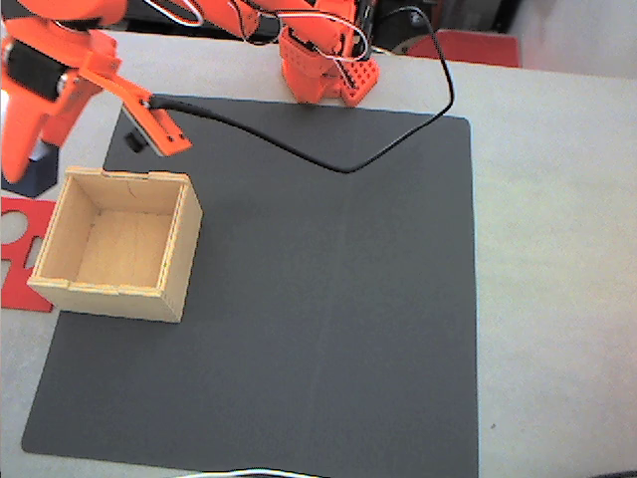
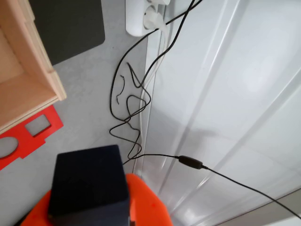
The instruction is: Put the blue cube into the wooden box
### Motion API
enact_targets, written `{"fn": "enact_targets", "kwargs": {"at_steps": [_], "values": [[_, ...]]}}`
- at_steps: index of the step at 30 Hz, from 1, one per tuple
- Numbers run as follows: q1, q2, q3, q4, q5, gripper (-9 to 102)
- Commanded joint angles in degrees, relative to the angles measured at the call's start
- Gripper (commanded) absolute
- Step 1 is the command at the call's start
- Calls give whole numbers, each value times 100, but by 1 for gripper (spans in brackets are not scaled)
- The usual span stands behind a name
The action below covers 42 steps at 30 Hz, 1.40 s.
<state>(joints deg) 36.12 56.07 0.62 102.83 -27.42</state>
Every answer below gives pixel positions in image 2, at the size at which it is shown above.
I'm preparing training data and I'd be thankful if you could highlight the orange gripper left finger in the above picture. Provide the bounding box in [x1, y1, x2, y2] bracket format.
[20, 190, 54, 226]

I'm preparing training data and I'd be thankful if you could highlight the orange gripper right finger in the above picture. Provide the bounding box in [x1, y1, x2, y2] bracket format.
[126, 173, 174, 226]

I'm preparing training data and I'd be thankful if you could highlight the blue cube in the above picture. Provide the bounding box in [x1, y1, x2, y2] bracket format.
[48, 144, 131, 226]

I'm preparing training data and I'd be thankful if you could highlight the wooden box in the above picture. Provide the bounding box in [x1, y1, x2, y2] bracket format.
[0, 0, 67, 135]

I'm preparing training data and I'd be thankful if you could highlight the red cut-out sheet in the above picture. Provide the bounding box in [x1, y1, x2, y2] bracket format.
[0, 105, 64, 171]

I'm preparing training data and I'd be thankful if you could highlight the white power strip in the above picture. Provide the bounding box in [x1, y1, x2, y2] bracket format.
[125, 0, 171, 37]

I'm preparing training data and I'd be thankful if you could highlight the dark grey mat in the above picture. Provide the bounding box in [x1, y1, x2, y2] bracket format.
[28, 0, 106, 66]

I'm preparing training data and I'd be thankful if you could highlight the black cable with inline block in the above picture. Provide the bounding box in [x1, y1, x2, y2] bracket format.
[122, 153, 301, 220]

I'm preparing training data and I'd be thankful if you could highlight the short grey wire scrap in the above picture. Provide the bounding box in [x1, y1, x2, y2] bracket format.
[115, 74, 126, 105]

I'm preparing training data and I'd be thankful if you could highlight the long tangled black cable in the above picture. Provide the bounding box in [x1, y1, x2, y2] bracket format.
[109, 0, 203, 166]

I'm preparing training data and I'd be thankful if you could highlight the thin black cable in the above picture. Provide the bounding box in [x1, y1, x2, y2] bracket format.
[127, 0, 197, 89]

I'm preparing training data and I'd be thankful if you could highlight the white plug with cable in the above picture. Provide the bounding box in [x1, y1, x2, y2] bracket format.
[139, 5, 169, 176]

